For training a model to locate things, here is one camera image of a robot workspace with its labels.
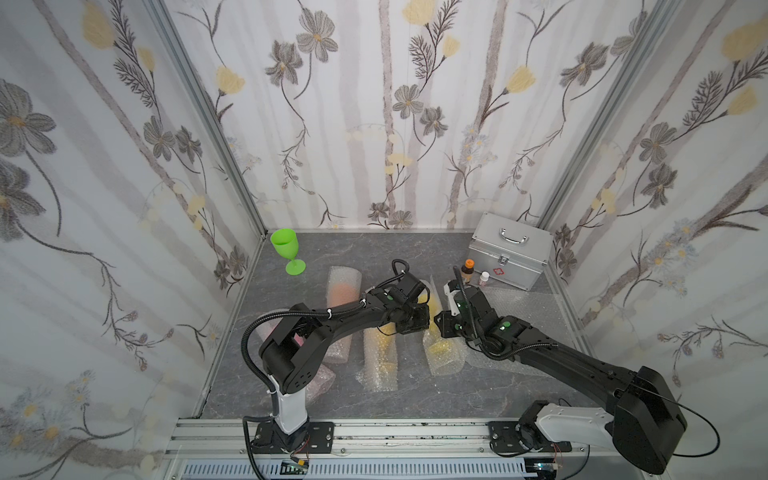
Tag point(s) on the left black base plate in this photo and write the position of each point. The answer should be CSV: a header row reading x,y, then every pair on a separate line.
x,y
312,438

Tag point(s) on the brown bottle orange cap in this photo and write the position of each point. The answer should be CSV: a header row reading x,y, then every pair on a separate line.
x,y
467,271

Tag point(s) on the amber glass in bubble wrap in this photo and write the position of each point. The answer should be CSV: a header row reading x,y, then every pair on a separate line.
x,y
380,369

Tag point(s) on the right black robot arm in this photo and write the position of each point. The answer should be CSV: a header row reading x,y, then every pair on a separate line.
x,y
634,414

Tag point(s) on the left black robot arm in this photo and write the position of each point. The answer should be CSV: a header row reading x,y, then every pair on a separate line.
x,y
289,411

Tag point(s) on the orange glass in bubble wrap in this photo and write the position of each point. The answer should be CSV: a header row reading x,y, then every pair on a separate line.
x,y
344,286

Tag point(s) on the yellow glass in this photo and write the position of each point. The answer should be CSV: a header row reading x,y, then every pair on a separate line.
x,y
445,356

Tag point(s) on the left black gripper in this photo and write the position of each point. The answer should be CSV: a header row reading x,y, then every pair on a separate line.
x,y
414,318

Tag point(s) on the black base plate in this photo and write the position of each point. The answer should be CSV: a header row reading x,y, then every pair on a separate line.
x,y
312,438
504,437

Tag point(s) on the silver aluminium case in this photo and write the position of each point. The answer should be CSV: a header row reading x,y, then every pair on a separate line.
x,y
512,252

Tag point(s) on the green plastic wine glass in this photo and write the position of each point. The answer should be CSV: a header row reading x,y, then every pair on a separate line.
x,y
285,243

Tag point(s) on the pink glass in bubble wrap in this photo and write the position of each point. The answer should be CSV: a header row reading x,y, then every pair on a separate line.
x,y
292,365

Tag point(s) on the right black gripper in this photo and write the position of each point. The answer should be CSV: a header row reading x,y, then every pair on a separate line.
x,y
448,324

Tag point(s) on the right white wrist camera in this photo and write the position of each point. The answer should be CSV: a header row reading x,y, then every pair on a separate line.
x,y
451,289

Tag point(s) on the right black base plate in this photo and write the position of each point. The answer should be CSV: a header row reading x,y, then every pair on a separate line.
x,y
504,437

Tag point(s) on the white slotted cable duct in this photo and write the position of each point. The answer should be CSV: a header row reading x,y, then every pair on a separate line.
x,y
464,468

